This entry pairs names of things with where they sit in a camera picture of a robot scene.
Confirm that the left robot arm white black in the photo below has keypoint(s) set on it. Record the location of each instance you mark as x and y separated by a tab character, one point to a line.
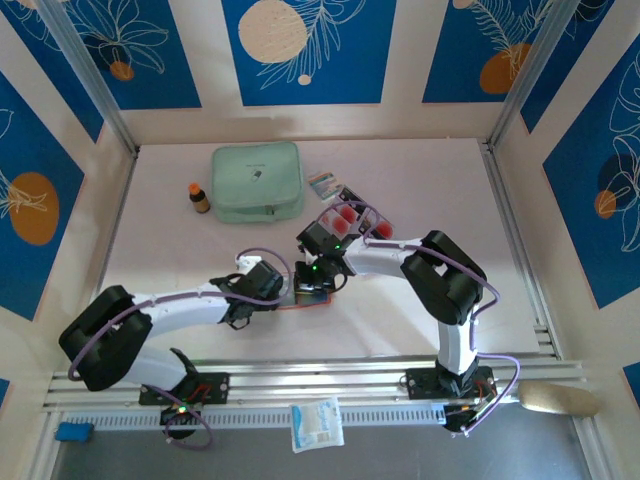
185	305

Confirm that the golden oval object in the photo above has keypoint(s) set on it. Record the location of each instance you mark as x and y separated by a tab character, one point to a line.
560	400

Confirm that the aluminium table edge rail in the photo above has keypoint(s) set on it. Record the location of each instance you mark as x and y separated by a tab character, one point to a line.
115	225
518	250

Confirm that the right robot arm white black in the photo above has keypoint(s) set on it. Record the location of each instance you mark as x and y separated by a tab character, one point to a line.
380	257

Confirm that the black red white credit card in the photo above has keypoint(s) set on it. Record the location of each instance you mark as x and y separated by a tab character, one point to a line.
373	216
350	195
382	230
346	215
340	228

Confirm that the small blue object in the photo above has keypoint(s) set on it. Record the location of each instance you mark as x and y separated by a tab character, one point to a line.
74	432

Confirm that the mint green zipper pouch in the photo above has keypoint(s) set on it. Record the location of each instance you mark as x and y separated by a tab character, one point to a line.
257	182

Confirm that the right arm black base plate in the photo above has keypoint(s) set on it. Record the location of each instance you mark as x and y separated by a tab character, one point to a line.
420	384

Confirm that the aluminium frame post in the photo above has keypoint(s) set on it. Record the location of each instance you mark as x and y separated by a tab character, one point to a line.
533	70
88	70

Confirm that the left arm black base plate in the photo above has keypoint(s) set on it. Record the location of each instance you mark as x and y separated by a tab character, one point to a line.
215	387

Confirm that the white blue plastic packet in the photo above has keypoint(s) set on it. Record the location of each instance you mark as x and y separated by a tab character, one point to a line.
317	425

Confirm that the brown bottle orange cap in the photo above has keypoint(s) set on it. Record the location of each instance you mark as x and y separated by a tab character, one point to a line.
199	200

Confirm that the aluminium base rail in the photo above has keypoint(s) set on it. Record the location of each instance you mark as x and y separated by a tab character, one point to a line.
320	380

